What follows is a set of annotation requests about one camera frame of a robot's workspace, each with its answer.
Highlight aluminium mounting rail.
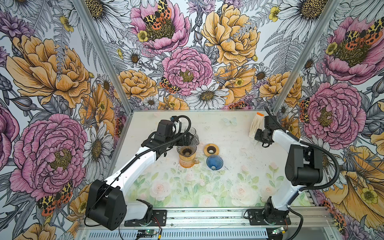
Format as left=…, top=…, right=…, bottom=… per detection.
left=80, top=206, right=335, bottom=232

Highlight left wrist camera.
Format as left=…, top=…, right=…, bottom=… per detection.
left=155, top=120, right=176, bottom=142

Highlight green circuit board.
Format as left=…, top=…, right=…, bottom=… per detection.
left=136, top=230, right=158, bottom=240

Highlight clear grey glass pitcher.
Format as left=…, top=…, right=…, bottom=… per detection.
left=189, top=128, right=200, bottom=146

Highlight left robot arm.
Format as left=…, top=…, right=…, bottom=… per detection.
left=85, top=130, right=199, bottom=230

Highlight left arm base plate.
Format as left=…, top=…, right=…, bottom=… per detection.
left=124, top=210, right=168, bottom=227

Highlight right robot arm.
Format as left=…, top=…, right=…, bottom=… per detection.
left=255, top=116, right=323, bottom=225

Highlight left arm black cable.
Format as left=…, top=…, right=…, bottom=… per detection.
left=83, top=114, right=192, bottom=227

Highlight white vented cable duct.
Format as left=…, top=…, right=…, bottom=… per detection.
left=83, top=228, right=268, bottom=240

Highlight white coffee filter stack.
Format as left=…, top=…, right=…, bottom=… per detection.
left=249, top=112, right=265, bottom=139

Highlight blue glass dripper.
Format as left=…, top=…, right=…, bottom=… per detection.
left=206, top=155, right=224, bottom=171

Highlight grey glass dripper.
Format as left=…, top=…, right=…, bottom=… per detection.
left=177, top=143, right=197, bottom=157

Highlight orange glass pitcher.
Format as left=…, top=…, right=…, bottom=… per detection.
left=179, top=153, right=200, bottom=168

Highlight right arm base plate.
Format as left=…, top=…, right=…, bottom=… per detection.
left=243, top=209, right=292, bottom=226

